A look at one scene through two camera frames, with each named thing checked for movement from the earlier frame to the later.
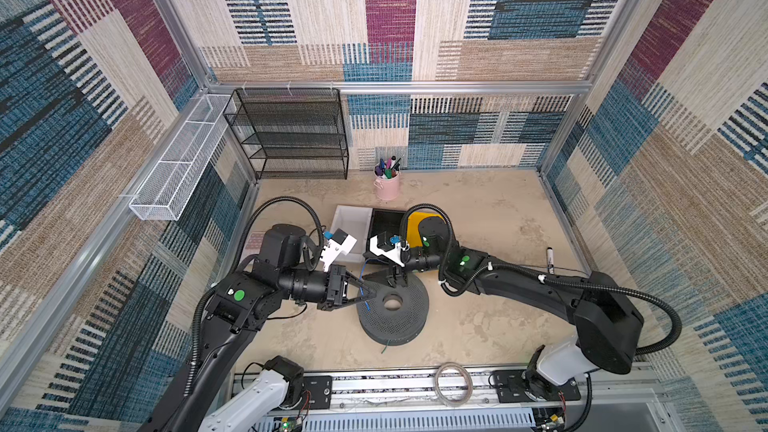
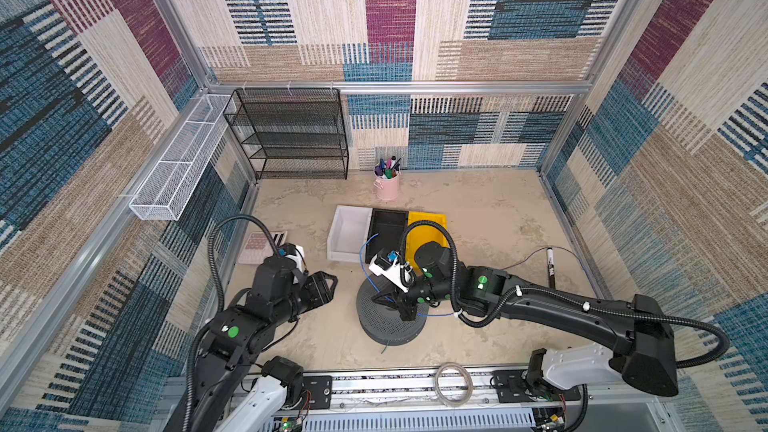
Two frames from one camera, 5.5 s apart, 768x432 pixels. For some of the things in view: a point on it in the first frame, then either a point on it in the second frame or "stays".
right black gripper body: [400, 275] to [418, 294]
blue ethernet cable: [366, 302] to [374, 290]
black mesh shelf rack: [291, 133] stays
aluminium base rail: [480, 401] stays
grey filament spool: [397, 314] stays
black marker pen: [550, 260] stays
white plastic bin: [356, 222] stays
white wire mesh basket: [167, 193] stays
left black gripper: [337, 280] to [318, 287]
